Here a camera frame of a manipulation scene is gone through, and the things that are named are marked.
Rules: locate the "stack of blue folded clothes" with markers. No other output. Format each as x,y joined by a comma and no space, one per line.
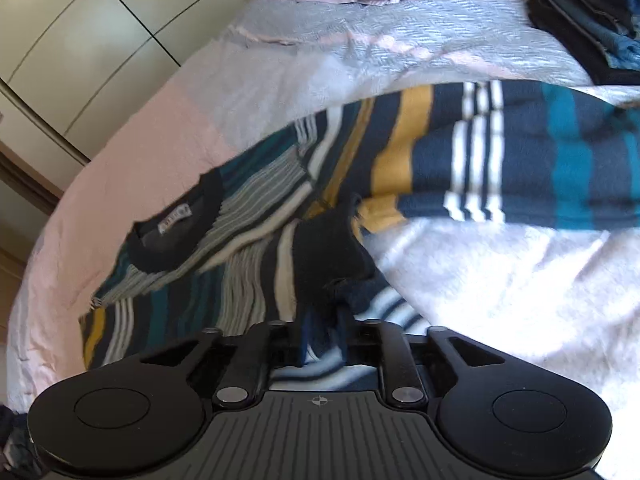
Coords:
590,35

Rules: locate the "white wardrobe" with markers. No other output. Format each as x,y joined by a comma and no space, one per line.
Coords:
75,60

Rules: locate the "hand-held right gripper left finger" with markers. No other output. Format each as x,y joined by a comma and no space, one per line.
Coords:
255,360

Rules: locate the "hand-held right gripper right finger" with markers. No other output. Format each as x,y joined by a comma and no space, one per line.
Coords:
392,360

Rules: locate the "dark cloth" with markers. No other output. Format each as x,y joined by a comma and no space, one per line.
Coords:
15,445

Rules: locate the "navy teal striped sweater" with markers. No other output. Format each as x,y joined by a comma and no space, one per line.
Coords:
525,160

